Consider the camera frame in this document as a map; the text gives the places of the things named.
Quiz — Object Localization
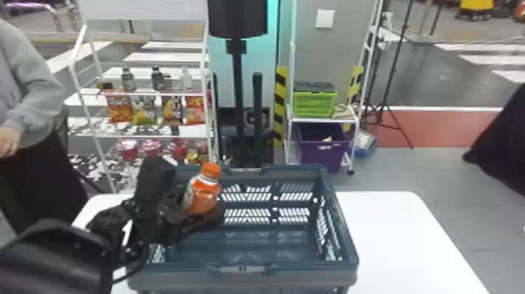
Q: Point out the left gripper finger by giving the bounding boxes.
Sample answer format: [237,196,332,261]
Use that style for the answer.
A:
[175,186,191,211]
[185,208,226,231]

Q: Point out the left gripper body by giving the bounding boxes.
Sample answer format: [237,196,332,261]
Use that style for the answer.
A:
[151,192,193,244]

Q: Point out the orange bottle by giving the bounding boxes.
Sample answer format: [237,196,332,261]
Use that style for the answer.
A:
[181,162,223,216]

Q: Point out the blue basket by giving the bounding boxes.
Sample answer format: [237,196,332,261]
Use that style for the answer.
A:
[127,163,360,294]

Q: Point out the yellow snack packet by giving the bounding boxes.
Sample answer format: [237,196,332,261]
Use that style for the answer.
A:
[161,95,184,127]

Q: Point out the red snack packet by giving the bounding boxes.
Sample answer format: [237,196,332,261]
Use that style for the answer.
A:
[184,95,207,126]

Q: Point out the green snack packet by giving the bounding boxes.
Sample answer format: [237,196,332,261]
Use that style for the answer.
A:
[131,95,158,127]

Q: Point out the orange snack packet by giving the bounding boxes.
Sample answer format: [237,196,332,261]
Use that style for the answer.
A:
[105,88,134,124]

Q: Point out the clear bottle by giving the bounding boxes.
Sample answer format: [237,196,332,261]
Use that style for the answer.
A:
[180,65,193,92]

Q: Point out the dark bottle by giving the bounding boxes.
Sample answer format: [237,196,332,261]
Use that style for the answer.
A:
[120,65,138,93]
[150,65,166,92]

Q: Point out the purple crate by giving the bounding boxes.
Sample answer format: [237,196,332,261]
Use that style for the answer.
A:
[295,122,351,174]

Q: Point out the white shelf trolley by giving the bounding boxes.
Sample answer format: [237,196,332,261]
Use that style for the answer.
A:
[284,0,363,176]

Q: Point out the green crate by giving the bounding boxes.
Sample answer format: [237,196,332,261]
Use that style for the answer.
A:
[291,81,339,119]

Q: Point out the person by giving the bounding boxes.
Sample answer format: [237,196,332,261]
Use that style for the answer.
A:
[0,18,90,236]

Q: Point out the black tripod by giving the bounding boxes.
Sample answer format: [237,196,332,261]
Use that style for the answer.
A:
[362,0,416,149]

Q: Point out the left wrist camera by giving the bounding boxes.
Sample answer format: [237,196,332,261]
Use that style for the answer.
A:
[134,156,178,214]

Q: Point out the black cable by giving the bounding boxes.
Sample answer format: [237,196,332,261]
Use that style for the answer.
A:
[111,229,151,285]

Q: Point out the white wire rack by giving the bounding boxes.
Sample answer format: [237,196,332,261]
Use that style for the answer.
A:
[46,0,221,195]

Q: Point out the striped post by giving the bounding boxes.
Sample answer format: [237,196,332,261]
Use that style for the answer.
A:
[273,66,289,148]

